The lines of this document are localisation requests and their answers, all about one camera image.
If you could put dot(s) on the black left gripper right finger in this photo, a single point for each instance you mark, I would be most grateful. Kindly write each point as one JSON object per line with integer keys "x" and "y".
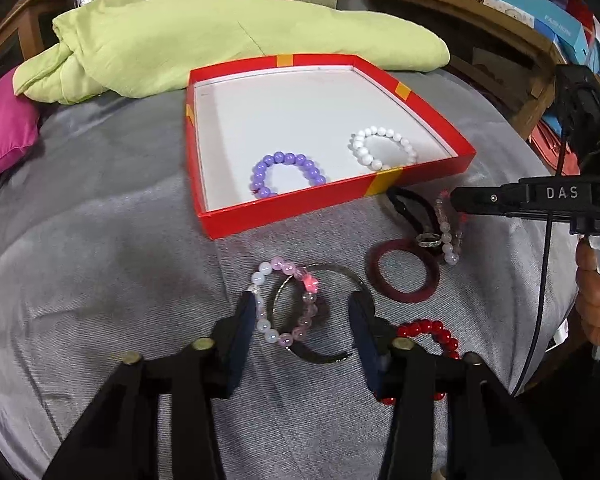
{"x": 486, "y": 439}

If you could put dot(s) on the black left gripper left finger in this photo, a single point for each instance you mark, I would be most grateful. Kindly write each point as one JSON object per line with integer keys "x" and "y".
{"x": 116, "y": 437}

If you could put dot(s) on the silver metal cuff bangle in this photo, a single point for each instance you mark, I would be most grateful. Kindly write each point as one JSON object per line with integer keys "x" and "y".
{"x": 309, "y": 309}

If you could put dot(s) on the right hand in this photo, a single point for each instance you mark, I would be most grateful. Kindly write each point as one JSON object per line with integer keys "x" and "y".
{"x": 588, "y": 299}

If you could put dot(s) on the wooden shelf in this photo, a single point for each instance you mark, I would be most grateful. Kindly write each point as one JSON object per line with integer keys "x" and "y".
{"x": 508, "y": 62}

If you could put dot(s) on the blue cardboard box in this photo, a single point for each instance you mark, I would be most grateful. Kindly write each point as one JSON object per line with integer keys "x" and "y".
{"x": 567, "y": 28}

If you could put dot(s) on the grey bed blanket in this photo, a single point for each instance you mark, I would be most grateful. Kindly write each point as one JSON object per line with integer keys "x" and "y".
{"x": 101, "y": 253}

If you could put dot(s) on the red shallow cardboard box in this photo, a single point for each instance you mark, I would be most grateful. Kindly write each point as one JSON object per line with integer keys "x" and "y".
{"x": 272, "y": 137}

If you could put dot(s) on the magenta pillow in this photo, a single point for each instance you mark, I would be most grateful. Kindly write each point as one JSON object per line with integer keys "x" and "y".
{"x": 18, "y": 124}

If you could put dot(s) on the light green pillow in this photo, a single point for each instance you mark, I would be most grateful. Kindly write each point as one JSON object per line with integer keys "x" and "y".
{"x": 140, "y": 48}

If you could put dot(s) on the wooden cabinet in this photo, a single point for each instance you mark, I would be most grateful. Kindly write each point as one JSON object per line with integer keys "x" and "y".
{"x": 27, "y": 31}

